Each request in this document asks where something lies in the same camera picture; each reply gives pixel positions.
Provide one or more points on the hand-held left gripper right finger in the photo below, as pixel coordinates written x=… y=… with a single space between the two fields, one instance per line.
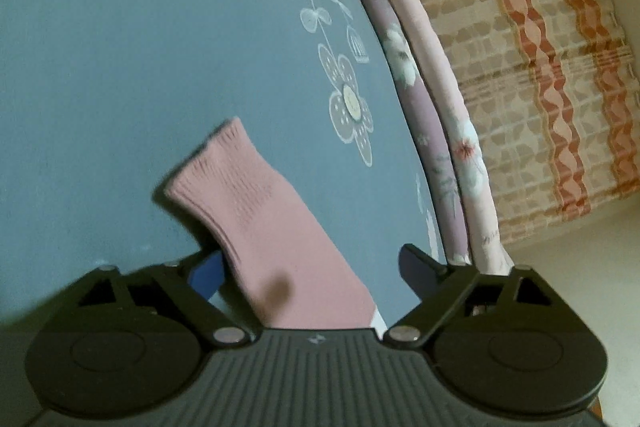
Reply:
x=415 y=272

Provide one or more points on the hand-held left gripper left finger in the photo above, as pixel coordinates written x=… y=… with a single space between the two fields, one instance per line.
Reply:
x=207 y=274

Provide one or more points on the pink and white knit sweater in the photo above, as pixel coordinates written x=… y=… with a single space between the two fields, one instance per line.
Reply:
x=260 y=217

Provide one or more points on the cream pink floral quilt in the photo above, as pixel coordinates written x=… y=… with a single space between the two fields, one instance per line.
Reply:
x=440 y=72

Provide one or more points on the patterned beige orange curtain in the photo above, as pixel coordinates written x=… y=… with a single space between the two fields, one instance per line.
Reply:
x=540 y=82

